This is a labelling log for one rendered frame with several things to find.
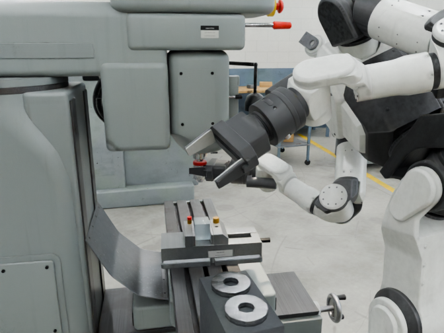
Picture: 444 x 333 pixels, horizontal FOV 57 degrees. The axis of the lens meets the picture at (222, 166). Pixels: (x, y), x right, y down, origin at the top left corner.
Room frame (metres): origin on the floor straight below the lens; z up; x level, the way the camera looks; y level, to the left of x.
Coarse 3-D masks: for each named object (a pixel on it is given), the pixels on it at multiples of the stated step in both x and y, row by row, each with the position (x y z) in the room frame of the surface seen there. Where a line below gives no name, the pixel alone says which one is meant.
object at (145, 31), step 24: (144, 24) 1.18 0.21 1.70; (168, 24) 1.20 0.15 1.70; (192, 24) 1.21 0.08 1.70; (216, 24) 1.22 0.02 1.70; (240, 24) 1.23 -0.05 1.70; (144, 48) 1.19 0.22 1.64; (168, 48) 1.20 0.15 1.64; (192, 48) 1.21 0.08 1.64; (216, 48) 1.22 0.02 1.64; (240, 48) 1.24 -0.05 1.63
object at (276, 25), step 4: (248, 24) 1.25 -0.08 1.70; (252, 24) 1.25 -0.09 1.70; (256, 24) 1.25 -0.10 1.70; (260, 24) 1.25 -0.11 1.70; (264, 24) 1.26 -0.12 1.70; (268, 24) 1.26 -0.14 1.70; (272, 24) 1.26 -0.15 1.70; (276, 24) 1.26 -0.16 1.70; (280, 24) 1.26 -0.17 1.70; (284, 24) 1.26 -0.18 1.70; (288, 24) 1.26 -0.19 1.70; (276, 28) 1.26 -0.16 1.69; (280, 28) 1.27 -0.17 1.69; (284, 28) 1.27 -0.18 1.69; (288, 28) 1.27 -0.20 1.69
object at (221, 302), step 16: (224, 272) 0.86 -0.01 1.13; (240, 272) 0.88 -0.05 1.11; (208, 288) 0.82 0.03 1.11; (224, 288) 0.80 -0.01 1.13; (240, 288) 0.80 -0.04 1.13; (256, 288) 0.82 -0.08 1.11; (208, 304) 0.78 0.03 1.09; (224, 304) 0.76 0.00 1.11; (240, 304) 0.74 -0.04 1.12; (256, 304) 0.74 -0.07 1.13; (208, 320) 0.78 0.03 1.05; (224, 320) 0.70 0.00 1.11; (240, 320) 0.69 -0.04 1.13; (256, 320) 0.69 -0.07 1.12; (272, 320) 0.70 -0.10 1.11
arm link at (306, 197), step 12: (300, 180) 1.20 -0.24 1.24; (288, 192) 1.18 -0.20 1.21; (300, 192) 1.15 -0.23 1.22; (312, 192) 1.13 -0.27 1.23; (300, 204) 1.14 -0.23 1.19; (312, 204) 1.11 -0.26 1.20; (348, 204) 1.06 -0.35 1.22; (324, 216) 1.08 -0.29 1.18; (336, 216) 1.08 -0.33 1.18; (348, 216) 1.09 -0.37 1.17
